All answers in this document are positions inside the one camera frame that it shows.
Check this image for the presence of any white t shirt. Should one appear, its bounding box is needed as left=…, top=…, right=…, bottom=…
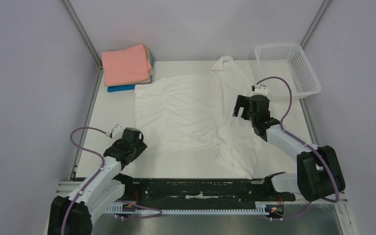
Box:
left=134, top=56, right=262, bottom=179

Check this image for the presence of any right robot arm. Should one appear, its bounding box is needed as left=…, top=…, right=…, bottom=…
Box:
left=233, top=94, right=346, bottom=203

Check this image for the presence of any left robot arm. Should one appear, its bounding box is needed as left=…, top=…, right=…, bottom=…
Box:
left=47, top=127, right=147, bottom=235

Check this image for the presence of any white plastic basket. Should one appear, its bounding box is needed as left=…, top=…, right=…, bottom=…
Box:
left=254, top=43, right=321, bottom=99

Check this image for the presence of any blue folded t shirt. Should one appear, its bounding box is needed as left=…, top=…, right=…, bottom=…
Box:
left=107, top=54, right=155, bottom=93

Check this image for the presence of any pink folded t shirt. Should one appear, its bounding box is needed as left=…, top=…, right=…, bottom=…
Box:
left=101, top=43, right=152, bottom=87

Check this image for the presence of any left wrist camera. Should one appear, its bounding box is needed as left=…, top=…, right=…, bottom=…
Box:
left=106, top=124, right=123, bottom=139

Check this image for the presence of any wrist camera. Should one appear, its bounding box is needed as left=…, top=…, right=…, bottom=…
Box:
left=250, top=84, right=268, bottom=96
left=106, top=124, right=123, bottom=139

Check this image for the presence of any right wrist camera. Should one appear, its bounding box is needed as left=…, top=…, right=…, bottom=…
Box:
left=250, top=84, right=268, bottom=96

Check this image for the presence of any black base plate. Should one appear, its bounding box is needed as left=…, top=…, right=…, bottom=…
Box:
left=115, top=174, right=296, bottom=210

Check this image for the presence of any aluminium frame rail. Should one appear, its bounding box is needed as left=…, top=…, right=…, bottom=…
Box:
left=44, top=180, right=359, bottom=235

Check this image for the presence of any white cable duct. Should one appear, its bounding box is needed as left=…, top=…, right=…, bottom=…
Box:
left=104, top=203, right=277, bottom=216

